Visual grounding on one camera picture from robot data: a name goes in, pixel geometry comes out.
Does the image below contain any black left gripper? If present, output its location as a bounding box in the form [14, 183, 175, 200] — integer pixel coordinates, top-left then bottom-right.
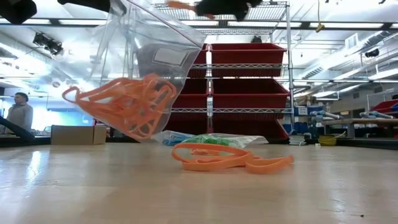
[0, 0, 111, 25]

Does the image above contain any clear plastic zip bag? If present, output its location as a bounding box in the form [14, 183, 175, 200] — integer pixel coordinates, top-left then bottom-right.
[62, 0, 208, 143]
[152, 129, 195, 147]
[182, 133, 270, 149]

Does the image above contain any green rubber band bunch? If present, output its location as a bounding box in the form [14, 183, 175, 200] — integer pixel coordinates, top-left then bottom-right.
[183, 134, 238, 147]

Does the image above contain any blue rubber band bunch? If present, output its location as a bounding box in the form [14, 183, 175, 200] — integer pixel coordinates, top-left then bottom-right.
[163, 138, 185, 147]

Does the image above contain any black ceiling spotlight cluster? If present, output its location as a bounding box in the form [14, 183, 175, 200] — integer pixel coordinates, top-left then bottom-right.
[32, 32, 65, 57]

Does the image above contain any red plastic bin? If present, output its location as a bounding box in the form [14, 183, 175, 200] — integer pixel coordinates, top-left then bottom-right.
[211, 119, 289, 139]
[164, 119, 208, 138]
[211, 42, 287, 78]
[188, 43, 208, 78]
[211, 77, 290, 121]
[169, 77, 208, 121]

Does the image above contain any person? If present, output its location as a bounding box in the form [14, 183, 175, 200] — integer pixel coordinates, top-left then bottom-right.
[0, 92, 34, 135]

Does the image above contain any blue labelled box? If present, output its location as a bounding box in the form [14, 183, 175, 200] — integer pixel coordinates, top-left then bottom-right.
[294, 106, 317, 116]

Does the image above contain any white ceiling air vent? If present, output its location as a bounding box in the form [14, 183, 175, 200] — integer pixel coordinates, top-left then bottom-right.
[344, 32, 359, 50]

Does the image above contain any small cardboard box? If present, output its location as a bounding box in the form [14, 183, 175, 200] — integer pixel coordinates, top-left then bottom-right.
[50, 124, 108, 146]

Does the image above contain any blue storage bin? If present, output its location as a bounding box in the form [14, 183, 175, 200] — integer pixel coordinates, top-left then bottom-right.
[282, 123, 308, 135]

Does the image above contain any pale blue padded tube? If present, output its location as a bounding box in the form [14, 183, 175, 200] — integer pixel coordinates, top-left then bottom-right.
[310, 110, 342, 123]
[359, 111, 396, 120]

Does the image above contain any black ceiling device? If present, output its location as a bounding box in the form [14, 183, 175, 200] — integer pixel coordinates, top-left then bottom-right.
[364, 48, 381, 59]

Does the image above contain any wooden workbench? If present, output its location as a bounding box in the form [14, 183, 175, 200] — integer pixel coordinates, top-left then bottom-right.
[322, 117, 398, 139]

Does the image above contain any red storage bin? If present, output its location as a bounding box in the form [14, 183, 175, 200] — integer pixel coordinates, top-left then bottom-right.
[369, 99, 398, 115]

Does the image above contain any chrome wire shelf rack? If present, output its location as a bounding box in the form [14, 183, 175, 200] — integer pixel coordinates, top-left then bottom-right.
[126, 1, 296, 139]

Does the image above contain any yellow hanging cord plug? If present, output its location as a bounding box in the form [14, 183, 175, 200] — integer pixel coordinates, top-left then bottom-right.
[315, 0, 326, 34]

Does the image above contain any yellow wire spool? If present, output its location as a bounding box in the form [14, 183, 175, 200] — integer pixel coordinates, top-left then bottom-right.
[317, 134, 339, 147]

